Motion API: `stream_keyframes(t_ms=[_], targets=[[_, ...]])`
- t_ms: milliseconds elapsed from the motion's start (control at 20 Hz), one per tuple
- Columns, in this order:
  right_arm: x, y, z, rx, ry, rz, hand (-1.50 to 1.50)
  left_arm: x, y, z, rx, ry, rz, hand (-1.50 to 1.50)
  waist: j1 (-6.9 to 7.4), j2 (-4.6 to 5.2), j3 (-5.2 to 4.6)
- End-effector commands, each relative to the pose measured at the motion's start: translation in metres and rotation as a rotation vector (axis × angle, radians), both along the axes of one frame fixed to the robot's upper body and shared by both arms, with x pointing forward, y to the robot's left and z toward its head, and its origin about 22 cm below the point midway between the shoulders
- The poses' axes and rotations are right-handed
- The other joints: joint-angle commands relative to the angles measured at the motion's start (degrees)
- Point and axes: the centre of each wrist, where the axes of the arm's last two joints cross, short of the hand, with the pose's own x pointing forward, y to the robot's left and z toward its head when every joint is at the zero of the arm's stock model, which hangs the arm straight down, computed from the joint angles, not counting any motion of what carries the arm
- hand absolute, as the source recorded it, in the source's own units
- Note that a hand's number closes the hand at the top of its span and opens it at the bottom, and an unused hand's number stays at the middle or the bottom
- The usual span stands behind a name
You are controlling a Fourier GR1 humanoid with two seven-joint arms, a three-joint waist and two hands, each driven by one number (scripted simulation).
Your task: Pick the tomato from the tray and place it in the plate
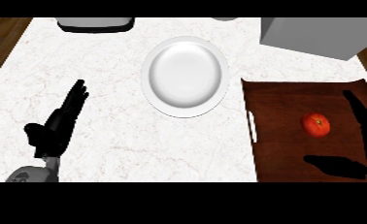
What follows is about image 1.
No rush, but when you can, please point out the white oval plate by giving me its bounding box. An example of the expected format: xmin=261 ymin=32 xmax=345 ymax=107
xmin=141 ymin=35 xmax=231 ymax=119

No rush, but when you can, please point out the grey appliance with black base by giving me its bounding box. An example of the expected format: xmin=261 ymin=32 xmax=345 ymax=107
xmin=55 ymin=17 xmax=137 ymax=34

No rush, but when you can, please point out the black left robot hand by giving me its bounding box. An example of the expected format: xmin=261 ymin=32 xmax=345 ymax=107
xmin=23 ymin=79 xmax=91 ymax=159

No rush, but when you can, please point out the grey box appliance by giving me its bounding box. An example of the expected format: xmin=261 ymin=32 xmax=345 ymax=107
xmin=258 ymin=17 xmax=367 ymax=62

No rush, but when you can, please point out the red tomato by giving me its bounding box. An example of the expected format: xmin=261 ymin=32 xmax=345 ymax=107
xmin=299 ymin=112 xmax=333 ymax=139

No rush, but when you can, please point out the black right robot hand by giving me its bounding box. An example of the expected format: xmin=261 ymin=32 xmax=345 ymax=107
xmin=302 ymin=89 xmax=367 ymax=180

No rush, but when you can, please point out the dark brown wooden tray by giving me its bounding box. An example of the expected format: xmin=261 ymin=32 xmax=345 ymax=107
xmin=240 ymin=78 xmax=367 ymax=183

